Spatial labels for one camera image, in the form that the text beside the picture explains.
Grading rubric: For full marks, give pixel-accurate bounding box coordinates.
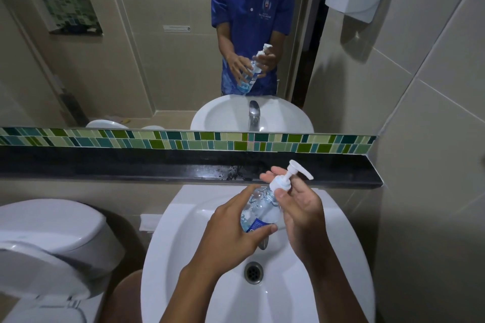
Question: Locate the person's left forearm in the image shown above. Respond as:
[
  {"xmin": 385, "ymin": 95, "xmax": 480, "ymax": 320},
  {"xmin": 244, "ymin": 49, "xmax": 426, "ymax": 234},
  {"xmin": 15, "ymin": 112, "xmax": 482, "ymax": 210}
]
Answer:
[{"xmin": 159, "ymin": 264, "xmax": 228, "ymax": 323}]

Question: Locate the white paper holder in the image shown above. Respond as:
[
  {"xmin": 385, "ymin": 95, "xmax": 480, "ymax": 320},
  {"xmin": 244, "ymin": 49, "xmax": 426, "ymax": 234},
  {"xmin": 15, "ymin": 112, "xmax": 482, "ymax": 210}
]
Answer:
[{"xmin": 139, "ymin": 214, "xmax": 164, "ymax": 233}]

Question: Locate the clear pump soap bottle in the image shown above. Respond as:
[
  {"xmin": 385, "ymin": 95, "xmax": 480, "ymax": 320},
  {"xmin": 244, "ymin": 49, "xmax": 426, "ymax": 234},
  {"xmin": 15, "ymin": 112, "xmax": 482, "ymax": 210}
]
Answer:
[{"xmin": 240, "ymin": 160, "xmax": 314, "ymax": 233}]

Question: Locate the black stone ledge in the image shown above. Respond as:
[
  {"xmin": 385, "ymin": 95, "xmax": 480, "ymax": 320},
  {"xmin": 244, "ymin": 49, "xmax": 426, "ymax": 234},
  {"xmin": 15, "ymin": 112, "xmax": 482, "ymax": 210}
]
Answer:
[{"xmin": 0, "ymin": 146, "xmax": 384, "ymax": 188}]

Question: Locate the wall mirror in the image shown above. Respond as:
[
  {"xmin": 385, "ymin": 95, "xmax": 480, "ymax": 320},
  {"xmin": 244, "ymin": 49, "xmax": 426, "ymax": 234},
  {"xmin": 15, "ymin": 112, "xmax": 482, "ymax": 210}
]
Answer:
[{"xmin": 0, "ymin": 0, "xmax": 485, "ymax": 135}]

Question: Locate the person's right hand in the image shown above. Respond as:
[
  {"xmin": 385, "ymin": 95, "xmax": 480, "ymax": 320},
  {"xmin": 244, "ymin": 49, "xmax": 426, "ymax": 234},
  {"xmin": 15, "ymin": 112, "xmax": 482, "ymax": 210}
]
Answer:
[{"xmin": 259, "ymin": 166, "xmax": 329, "ymax": 259}]

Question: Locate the white toilet seat lid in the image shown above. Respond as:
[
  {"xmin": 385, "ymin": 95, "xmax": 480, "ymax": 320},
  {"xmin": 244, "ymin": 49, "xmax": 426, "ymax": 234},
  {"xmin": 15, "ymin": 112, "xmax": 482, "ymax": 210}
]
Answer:
[{"xmin": 0, "ymin": 240, "xmax": 104, "ymax": 323}]

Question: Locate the white ceramic sink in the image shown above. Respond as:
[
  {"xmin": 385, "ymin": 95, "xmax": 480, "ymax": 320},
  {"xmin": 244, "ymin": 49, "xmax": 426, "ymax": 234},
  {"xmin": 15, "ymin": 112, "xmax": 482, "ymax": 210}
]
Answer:
[{"xmin": 140, "ymin": 184, "xmax": 376, "ymax": 323}]

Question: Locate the metal sink drain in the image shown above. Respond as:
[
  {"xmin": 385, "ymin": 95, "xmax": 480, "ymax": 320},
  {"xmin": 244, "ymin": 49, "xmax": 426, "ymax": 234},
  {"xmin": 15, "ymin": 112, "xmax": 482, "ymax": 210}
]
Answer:
[{"xmin": 244, "ymin": 261, "xmax": 264, "ymax": 285}]

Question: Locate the person's left hand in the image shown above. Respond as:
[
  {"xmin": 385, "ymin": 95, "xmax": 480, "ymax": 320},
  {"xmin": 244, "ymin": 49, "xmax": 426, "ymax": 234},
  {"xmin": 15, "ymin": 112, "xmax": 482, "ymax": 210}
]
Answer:
[{"xmin": 181, "ymin": 184, "xmax": 278, "ymax": 284}]

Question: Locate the brown waste bin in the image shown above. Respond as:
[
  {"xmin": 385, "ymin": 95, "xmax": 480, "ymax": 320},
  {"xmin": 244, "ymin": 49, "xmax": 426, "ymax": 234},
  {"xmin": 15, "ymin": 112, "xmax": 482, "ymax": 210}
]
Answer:
[{"xmin": 99, "ymin": 269, "xmax": 144, "ymax": 323}]

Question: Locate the person's right forearm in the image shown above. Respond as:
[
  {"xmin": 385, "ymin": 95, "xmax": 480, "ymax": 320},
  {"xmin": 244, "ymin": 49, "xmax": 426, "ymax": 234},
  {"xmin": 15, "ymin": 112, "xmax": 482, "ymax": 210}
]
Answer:
[{"xmin": 293, "ymin": 247, "xmax": 370, "ymax": 323}]

